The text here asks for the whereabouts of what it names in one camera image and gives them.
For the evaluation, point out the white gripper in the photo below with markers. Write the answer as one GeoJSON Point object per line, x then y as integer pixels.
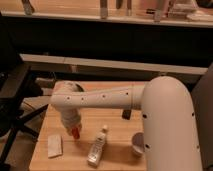
{"type": "Point", "coordinates": [71, 120]}

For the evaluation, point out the orange red pepper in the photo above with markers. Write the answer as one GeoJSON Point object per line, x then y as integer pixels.
{"type": "Point", "coordinates": [75, 133]}

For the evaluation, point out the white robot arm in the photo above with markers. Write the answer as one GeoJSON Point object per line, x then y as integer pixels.
{"type": "Point", "coordinates": [167, 111]}

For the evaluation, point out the white sponge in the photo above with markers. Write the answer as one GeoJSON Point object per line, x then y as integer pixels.
{"type": "Point", "coordinates": [54, 146]}

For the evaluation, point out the wooden table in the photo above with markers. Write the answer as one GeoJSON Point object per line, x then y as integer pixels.
{"type": "Point", "coordinates": [117, 154]}

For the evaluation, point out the white squeeze bottle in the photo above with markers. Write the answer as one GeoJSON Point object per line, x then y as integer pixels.
{"type": "Point", "coordinates": [96, 150]}

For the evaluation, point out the black rectangular block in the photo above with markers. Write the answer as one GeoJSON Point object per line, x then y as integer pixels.
{"type": "Point", "coordinates": [126, 114]}

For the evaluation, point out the black office chair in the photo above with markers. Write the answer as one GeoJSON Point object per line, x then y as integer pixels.
{"type": "Point", "coordinates": [16, 83]}

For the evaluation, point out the white cup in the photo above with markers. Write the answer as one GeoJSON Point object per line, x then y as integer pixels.
{"type": "Point", "coordinates": [137, 143]}

